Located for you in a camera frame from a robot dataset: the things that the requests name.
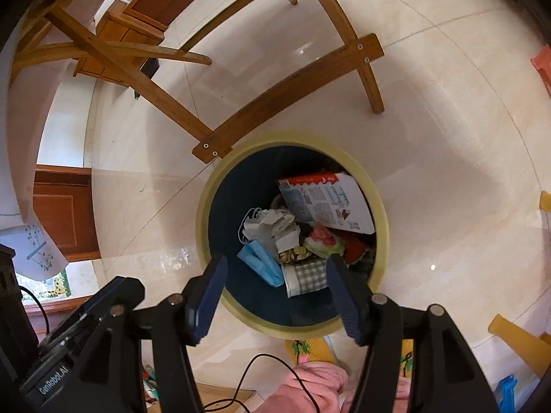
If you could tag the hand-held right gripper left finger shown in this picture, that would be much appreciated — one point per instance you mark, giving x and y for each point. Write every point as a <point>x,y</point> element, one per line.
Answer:
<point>211,297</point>

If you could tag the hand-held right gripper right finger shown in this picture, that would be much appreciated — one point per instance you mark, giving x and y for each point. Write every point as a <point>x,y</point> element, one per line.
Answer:
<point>346,301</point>

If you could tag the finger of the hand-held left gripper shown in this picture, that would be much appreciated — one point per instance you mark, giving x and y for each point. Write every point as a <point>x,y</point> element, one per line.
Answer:
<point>127,292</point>

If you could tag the checked paper cup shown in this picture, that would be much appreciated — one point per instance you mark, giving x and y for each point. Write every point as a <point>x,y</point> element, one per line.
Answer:
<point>305,277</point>

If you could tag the red snack bag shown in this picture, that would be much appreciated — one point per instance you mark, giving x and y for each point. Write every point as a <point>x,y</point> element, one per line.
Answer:
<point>355,249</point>

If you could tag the blue face mask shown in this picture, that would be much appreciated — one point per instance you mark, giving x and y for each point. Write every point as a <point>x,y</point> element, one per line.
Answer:
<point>262,264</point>

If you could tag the pink green wrapper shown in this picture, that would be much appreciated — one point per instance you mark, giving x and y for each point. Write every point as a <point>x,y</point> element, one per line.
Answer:
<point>323,238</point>

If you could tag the yellow snack packet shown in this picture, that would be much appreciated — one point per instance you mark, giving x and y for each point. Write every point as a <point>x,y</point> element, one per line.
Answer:
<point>295,256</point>

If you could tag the white tissue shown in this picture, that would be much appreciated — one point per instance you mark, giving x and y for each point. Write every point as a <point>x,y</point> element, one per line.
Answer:
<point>269,223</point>

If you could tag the white red printed package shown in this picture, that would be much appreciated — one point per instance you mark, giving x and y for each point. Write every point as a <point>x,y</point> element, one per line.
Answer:
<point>327,206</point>

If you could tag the dark bin with yellow rim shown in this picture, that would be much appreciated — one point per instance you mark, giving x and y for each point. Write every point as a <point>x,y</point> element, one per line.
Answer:
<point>292,137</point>

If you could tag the yellow knitted slipper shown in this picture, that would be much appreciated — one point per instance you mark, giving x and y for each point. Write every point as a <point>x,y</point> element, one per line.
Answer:
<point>407,357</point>
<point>314,348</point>

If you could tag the pink fleece pants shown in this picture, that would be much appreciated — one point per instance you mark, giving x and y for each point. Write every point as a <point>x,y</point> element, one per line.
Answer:
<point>310,383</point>

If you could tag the leaf printed tablecloth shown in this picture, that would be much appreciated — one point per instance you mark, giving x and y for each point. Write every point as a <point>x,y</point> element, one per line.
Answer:
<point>38,254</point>

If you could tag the brown wooden door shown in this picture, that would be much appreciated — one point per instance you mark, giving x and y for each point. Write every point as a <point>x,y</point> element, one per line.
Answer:
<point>64,211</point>

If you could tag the blue plastic item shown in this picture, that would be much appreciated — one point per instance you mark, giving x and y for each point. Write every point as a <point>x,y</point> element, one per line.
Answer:
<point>508,389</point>

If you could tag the wooden drawer cabinet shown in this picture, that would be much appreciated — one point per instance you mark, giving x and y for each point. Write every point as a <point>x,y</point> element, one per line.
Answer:
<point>116,38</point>

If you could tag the orange plastic stool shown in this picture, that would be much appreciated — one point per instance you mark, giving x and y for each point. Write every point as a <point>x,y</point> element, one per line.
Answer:
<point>543,66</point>

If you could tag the wooden table frame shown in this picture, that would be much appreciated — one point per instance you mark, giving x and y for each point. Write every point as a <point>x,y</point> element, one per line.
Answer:
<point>275,99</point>

